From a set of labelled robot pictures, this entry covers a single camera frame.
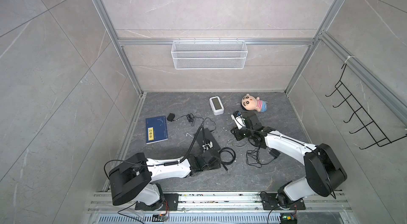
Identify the thick black cable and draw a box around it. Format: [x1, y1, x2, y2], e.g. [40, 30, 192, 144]
[219, 147, 236, 171]

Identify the thin black power adapter cable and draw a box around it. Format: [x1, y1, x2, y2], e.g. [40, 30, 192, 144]
[245, 147, 281, 169]

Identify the black adapter with thin cord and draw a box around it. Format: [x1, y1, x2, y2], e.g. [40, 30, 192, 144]
[166, 113, 217, 132]

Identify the black perforated box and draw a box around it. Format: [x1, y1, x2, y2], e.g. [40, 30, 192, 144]
[196, 128, 221, 151]

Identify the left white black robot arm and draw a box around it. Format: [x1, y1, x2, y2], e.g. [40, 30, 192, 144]
[105, 125, 222, 207]

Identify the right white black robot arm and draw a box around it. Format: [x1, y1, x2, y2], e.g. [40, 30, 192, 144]
[231, 111, 347, 209]

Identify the cartoon boy plush doll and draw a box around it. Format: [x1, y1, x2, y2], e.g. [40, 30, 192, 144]
[241, 94, 267, 112]

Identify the white digital clock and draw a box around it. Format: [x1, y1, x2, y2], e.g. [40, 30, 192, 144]
[209, 96, 225, 115]

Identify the blue booklet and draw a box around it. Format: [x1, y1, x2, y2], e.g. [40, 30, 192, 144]
[145, 115, 168, 144]

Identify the aluminium mounting rail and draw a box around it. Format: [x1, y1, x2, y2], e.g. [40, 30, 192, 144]
[85, 191, 353, 214]

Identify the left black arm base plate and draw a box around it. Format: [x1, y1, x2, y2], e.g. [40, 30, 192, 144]
[135, 193, 179, 211]

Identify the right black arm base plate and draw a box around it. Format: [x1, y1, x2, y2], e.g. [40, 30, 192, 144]
[259, 192, 306, 210]

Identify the white wire mesh basket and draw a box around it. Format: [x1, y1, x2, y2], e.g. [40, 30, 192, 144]
[171, 40, 248, 70]

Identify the black wire hook rack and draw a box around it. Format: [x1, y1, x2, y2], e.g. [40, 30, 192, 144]
[325, 64, 407, 150]

